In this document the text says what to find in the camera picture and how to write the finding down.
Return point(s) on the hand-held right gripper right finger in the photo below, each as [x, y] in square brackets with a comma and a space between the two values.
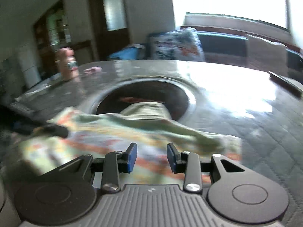
[171, 158]

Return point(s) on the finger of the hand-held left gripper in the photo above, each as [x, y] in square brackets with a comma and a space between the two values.
[53, 130]

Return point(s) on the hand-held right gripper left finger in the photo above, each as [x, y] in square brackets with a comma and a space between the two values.
[131, 157]

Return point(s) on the pale floral printed pants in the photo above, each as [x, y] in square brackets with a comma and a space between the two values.
[142, 132]

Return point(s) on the white cabinet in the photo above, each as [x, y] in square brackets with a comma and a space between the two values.
[29, 66]

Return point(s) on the pink figure bottle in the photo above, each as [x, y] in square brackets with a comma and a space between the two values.
[67, 68]

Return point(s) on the black round hotplate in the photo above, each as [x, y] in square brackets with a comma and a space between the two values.
[146, 92]

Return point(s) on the small pink object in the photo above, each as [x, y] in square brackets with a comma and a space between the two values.
[92, 70]

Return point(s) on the dark wooden shelf cabinet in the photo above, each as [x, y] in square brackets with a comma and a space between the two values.
[42, 35]

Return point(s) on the blue cushion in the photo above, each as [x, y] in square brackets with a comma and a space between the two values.
[125, 53]

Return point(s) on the butterfly print cushion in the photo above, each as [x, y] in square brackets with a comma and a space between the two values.
[177, 45]

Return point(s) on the teal upholstered bench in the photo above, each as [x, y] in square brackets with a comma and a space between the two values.
[222, 43]

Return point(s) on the dark door with frosted glass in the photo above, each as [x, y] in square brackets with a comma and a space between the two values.
[113, 9]

